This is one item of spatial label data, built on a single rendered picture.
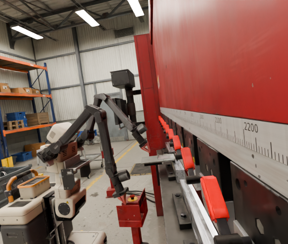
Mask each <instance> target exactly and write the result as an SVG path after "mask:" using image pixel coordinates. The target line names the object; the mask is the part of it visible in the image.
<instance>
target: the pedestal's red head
mask: <svg viewBox="0 0 288 244"><path fill-rule="evenodd" d="M129 197H130V196H126V205H125V204H124V203H123V202H122V203H121V205H122V206H116V208H117V214H118V221H119V227H143V224H144V221H145V218H146V215H147V212H148V206H147V199H146V194H145V188H144V190H143V192H142V194H141V196H135V197H137V200H136V201H128V199H129Z"/></svg>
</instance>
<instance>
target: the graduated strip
mask: <svg viewBox="0 0 288 244"><path fill-rule="evenodd" d="M160 110H162V111H164V112H166V113H169V114H171V115H173V116H176V117H178V118H180V119H182V120H185V121H187V122H189V123H192V124H194V125H196V126H199V127H201V128H203V129H206V130H208V131H210V132H212V133H215V134H217V135H219V136H222V137H224V138H226V139H229V140H231V141H233V142H235V143H238V144H240V145H242V146H245V147H247V148H249V149H252V150H254V151H256V152H258V153H260V154H263V155H265V156H267V157H270V158H272V159H274V160H276V161H279V162H281V163H283V164H286V165H288V125H282V124H275V123H269V122H259V121H252V120H245V119H238V118H232V117H225V116H218V115H211V114H204V113H197V112H191V111H184V110H177V109H170V108H163V107H160Z"/></svg>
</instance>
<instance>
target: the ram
mask: <svg viewBox="0 0 288 244"><path fill-rule="evenodd" d="M152 48H153V56H154V64H155V72H156V80H157V78H159V81H158V80H157V88H158V86H160V87H159V88H158V96H159V104H160V107H163V108H170V109H177V110H184V111H191V112H197V113H204V114H211V115H218V116H225V117H232V118H238V119H245V120H252V121H259V122H269V123H275V124H282V125H288V0H153V29H152ZM158 82H159V84H158ZM160 112H161V113H163V114H164V115H166V116H167V117H169V118H170V119H172V120H173V121H174V122H176V123H177V124H179V125H180V126H182V127H183V128H185V129H186V130H188V131H189V132H190V133H192V134H193V135H195V136H196V137H198V138H199V139H201V140H203V141H204V142H205V143H207V144H208V145H210V146H211V147H213V148H214V149H216V150H217V151H219V152H220V153H221V154H223V155H224V156H226V157H227V158H229V159H230V160H232V161H233V162H235V163H236V164H238V165H239V166H241V167H242V168H244V169H245V170H247V171H248V172H250V173H251V174H253V175H254V176H256V177H257V178H258V179H260V180H261V181H263V182H264V183H266V184H267V185H269V186H270V187H271V188H273V189H274V190H276V191H277V192H279V193H280V194H282V195H283V196H285V197H286V198H288V165H286V164H283V163H281V162H279V161H276V160H274V159H272V158H270V157H267V156H265V155H263V154H260V153H258V152H256V151H254V150H252V149H249V148H247V147H245V146H242V145H240V144H238V143H235V142H233V141H231V140H229V139H226V138H224V137H222V136H219V135H217V134H215V133H212V132H210V131H208V130H206V129H203V128H201V127H199V126H196V125H194V124H192V123H189V122H187V121H185V120H182V119H180V118H178V117H176V116H173V115H171V114H169V113H166V112H164V111H162V110H160Z"/></svg>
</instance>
